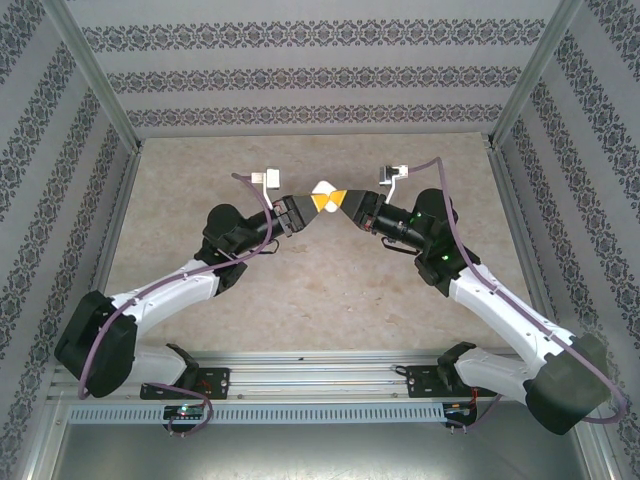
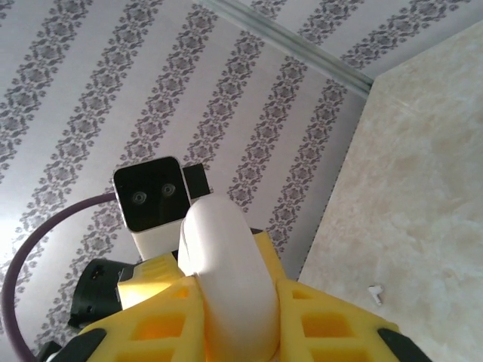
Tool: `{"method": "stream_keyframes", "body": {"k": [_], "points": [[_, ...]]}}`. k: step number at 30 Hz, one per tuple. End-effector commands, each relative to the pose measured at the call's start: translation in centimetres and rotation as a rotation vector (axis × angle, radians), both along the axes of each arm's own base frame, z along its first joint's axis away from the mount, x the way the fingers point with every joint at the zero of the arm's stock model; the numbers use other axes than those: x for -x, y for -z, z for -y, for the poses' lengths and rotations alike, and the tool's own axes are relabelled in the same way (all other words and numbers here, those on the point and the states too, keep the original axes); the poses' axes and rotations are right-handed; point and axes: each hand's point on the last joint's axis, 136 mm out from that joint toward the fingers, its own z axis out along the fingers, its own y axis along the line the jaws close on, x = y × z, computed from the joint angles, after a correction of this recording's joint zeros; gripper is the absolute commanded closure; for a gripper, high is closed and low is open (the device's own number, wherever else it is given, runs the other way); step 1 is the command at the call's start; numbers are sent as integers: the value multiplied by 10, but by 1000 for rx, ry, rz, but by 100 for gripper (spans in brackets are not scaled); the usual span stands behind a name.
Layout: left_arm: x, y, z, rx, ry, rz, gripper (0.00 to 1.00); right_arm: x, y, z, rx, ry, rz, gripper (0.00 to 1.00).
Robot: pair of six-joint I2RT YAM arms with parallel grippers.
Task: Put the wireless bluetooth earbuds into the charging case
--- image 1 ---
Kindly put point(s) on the white earbud charging case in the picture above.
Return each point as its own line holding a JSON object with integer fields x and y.
{"x": 324, "y": 188}

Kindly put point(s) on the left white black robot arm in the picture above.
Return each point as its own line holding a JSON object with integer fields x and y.
{"x": 170, "y": 295}

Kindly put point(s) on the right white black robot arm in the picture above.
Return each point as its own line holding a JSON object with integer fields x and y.
{"x": 500, "y": 310}

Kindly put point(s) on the grey metal panel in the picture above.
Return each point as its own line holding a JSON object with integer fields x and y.
{"x": 320, "y": 455}

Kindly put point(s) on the aluminium side rail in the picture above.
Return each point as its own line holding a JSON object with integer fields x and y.
{"x": 117, "y": 215}
{"x": 523, "y": 225}

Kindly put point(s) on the left black mount plate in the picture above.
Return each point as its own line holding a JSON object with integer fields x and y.
{"x": 215, "y": 382}

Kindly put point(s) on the black mount plate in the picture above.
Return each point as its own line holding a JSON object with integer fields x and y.
{"x": 422, "y": 382}
{"x": 215, "y": 382}

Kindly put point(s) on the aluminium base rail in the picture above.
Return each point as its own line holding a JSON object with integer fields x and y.
{"x": 320, "y": 375}

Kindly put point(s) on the right black mount plate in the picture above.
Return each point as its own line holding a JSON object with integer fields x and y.
{"x": 422, "y": 382}

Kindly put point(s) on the aluminium frame post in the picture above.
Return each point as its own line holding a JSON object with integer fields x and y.
{"x": 540, "y": 70}
{"x": 90, "y": 75}

